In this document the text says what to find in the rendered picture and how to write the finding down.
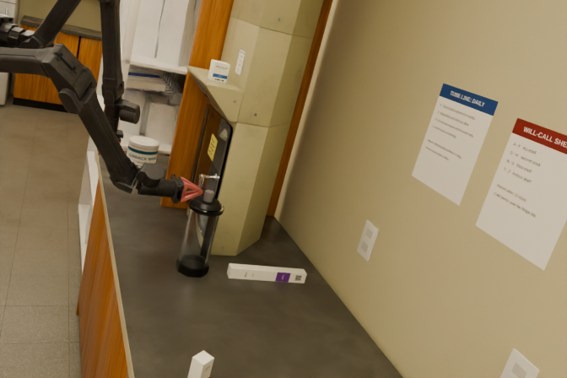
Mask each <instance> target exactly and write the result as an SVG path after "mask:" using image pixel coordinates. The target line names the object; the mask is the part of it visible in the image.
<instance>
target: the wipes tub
mask: <svg viewBox="0 0 567 378"><path fill-rule="evenodd" d="M158 151H159V142H158V141H156V140H154V139H152V138H147V137H142V136H134V137H130V138H129V144H128V148H127V157H128V158H130V160H131V161H132V162H134V164H135V165H138V167H139V168H141V167H142V165H143V163H145V162H146V163H149V164H156V159H157V155H158Z"/></svg>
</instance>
